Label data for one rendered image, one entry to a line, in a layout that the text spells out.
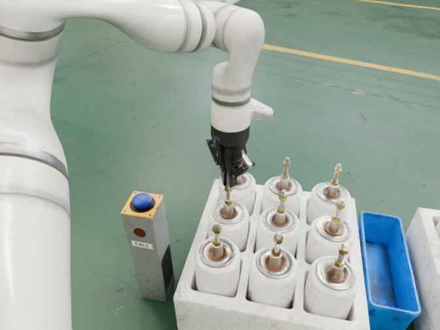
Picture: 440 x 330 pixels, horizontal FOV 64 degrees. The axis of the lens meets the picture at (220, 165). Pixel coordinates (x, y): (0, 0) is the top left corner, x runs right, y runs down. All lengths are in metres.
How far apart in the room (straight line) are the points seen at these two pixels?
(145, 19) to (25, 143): 0.23
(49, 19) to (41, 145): 0.15
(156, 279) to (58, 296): 0.67
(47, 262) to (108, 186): 1.09
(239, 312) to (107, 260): 0.48
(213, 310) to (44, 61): 0.56
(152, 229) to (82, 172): 0.71
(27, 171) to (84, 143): 1.32
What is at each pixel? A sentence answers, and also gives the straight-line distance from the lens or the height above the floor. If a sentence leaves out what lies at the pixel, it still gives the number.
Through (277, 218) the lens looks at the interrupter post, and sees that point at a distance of 0.80.
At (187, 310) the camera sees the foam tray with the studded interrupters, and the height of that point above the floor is 0.14.
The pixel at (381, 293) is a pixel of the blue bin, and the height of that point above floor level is 0.00.
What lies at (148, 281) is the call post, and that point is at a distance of 0.93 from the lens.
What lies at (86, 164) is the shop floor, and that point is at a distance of 1.47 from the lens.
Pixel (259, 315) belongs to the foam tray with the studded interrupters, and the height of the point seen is 0.18.
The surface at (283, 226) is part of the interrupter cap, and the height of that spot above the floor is 0.25.
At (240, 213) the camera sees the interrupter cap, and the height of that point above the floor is 0.25.
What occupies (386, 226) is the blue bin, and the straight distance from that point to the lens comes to 1.13.
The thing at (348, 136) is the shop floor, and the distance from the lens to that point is 1.63.
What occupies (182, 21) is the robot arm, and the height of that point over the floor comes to 0.71.
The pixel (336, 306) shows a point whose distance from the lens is 0.76.
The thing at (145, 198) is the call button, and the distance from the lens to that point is 0.76.
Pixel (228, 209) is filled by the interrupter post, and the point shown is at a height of 0.27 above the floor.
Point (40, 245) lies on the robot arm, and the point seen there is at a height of 0.67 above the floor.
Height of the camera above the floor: 0.84
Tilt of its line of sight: 38 degrees down
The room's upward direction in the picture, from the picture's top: straight up
